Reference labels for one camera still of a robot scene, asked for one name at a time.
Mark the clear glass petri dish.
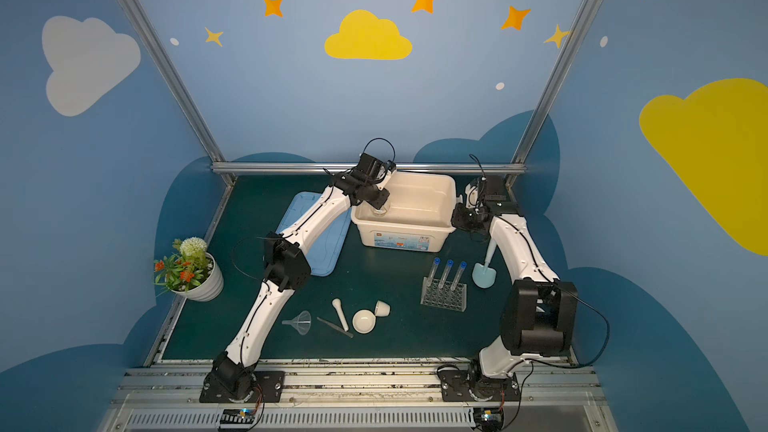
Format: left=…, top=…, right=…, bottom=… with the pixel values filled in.
left=371, top=203, right=390, bottom=217

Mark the test tube blue cap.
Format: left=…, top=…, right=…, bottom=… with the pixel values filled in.
left=424, top=257, right=440, bottom=287
left=438, top=259, right=454, bottom=290
left=450, top=261, right=467, bottom=292

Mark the clear test tube rack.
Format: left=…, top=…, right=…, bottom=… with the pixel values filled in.
left=420, top=277, right=467, bottom=312

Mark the white ceramic pestle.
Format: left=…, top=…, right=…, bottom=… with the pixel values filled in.
left=332, top=298, right=349, bottom=332

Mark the small white crucible cup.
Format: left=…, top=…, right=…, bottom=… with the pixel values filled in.
left=374, top=301, right=391, bottom=317

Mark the white ceramic mortar bowl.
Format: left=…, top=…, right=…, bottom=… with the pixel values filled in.
left=353, top=309, right=377, bottom=334

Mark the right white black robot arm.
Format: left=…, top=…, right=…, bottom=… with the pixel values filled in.
left=451, top=175, right=578, bottom=382

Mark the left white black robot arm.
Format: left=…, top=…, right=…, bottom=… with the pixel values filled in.
left=200, top=152, right=396, bottom=403

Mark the white plastic storage bin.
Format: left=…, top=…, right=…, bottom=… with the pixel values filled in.
left=351, top=172, right=457, bottom=253

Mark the light blue plastic scoop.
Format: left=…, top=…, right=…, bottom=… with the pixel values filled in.
left=472, top=239, right=497, bottom=289

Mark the light blue bin lid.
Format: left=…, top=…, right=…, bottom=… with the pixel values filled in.
left=277, top=187, right=351, bottom=277

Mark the glass stirring rod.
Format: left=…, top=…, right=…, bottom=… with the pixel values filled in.
left=317, top=317, right=354, bottom=338

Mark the clear plastic funnel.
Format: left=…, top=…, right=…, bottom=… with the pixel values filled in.
left=281, top=310, right=312, bottom=336

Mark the potted flower plant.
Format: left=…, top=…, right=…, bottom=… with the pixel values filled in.
left=154, top=237, right=224, bottom=302

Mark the right controller circuit board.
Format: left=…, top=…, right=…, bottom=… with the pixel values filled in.
left=473, top=408, right=504, bottom=432

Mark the controller circuit board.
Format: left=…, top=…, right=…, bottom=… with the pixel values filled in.
left=217, top=408, right=257, bottom=431
left=473, top=408, right=504, bottom=432

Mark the left controller circuit board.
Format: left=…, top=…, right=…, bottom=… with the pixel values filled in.
left=217, top=408, right=257, bottom=431

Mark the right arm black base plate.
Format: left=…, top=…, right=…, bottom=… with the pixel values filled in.
left=436, top=364, right=521, bottom=403

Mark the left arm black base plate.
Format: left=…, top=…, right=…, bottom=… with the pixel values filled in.
left=199, top=371, right=285, bottom=404

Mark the aluminium rail base frame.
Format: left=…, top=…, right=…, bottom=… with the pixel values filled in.
left=99, top=357, right=618, bottom=431

